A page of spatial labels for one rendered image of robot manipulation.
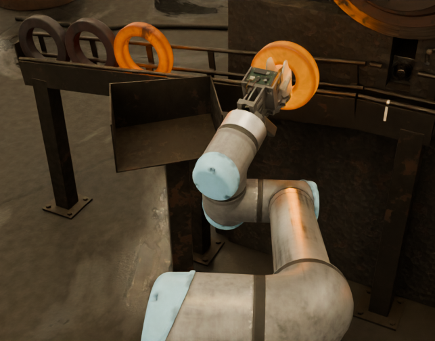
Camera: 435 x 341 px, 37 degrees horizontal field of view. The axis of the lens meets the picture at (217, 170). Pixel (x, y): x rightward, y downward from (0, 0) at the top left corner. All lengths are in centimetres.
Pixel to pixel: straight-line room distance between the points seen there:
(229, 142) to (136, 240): 110
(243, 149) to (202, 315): 54
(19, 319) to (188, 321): 137
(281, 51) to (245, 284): 76
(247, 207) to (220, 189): 11
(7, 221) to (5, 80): 113
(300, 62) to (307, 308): 76
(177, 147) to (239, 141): 41
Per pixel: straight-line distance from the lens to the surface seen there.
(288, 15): 176
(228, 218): 135
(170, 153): 163
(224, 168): 122
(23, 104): 319
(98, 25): 199
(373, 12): 156
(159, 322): 78
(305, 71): 145
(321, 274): 84
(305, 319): 79
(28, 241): 237
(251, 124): 129
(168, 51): 189
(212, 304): 78
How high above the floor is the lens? 151
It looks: 35 degrees down
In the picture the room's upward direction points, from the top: 1 degrees counter-clockwise
